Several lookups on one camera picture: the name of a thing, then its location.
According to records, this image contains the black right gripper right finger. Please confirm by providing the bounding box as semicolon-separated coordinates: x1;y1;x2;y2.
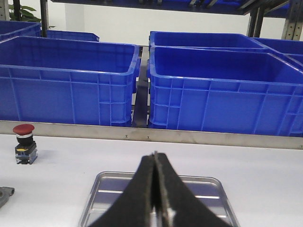
154;152;230;227

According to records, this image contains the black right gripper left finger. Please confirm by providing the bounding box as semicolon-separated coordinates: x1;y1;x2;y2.
90;155;155;227

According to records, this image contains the silver metal tray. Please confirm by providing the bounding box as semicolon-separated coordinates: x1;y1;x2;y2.
78;171;239;227

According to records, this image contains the right blue plastic bin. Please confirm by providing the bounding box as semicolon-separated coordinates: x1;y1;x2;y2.
147;46;303;137

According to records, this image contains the blue plastic bin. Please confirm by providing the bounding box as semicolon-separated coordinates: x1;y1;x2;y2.
147;46;303;137
0;20;41;41
0;36;141;126

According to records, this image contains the red emergency stop button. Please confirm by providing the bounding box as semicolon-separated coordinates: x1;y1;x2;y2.
13;124;37;165

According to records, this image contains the grey metal clamp block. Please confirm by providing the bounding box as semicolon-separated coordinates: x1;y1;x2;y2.
0;187;15;208

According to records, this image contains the center blue plastic bin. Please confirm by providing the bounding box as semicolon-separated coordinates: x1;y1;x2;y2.
0;36;141;126

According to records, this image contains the far right blue bin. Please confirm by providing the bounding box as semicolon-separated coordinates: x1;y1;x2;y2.
149;31;270;53

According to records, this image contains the far center blue bin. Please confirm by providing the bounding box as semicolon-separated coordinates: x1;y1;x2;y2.
46;30;99;42

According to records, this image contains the left blue plastic bin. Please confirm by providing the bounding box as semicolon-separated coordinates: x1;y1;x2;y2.
0;20;41;41

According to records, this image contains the green potted plant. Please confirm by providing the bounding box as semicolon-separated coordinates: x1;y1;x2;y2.
9;4;42;23

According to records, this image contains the steel table edge rail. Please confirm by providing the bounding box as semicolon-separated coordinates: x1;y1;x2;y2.
0;120;303;150

